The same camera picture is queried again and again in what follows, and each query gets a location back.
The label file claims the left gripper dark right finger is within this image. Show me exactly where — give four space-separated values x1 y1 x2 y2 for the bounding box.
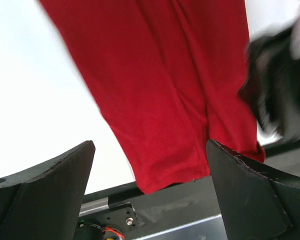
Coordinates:
206 140 300 240

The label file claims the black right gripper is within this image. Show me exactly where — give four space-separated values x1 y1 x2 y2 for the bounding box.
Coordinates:
238 26 300 142

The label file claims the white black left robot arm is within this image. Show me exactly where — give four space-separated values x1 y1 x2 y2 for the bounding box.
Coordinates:
0 140 300 240

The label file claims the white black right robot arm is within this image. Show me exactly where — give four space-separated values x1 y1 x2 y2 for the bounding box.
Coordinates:
238 13 300 142

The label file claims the red t shirt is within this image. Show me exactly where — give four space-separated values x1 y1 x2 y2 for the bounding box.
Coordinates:
41 0 265 194

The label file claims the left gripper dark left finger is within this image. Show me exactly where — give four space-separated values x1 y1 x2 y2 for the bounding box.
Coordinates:
0 140 96 240

